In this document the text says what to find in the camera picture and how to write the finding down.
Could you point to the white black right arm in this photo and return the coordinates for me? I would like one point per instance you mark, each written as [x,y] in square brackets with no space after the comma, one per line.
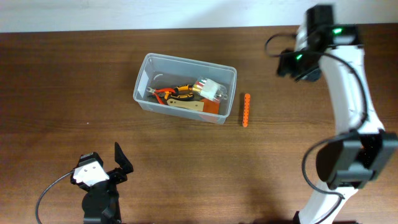
[361,147]

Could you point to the red handled small pliers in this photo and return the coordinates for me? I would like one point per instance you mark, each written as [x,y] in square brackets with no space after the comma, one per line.
[159,93]

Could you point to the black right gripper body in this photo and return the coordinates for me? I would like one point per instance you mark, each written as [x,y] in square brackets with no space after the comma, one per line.
[298,64]

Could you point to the orange scraper wooden handle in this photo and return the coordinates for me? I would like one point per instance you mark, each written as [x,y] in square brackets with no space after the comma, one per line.
[207,109]

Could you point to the orange perforated strip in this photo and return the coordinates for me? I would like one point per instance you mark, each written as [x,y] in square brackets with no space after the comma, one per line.
[247,99]

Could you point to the clear box of coloured bits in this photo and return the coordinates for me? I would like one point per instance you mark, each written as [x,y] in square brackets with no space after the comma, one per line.
[210,90]

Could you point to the orange black long-nose pliers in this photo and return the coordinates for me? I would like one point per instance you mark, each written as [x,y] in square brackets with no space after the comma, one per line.
[183,92]

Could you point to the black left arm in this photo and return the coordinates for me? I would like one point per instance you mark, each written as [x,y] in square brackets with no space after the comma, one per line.
[101,202]

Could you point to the clear plastic container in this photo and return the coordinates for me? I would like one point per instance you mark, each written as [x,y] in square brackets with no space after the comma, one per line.
[164,71]

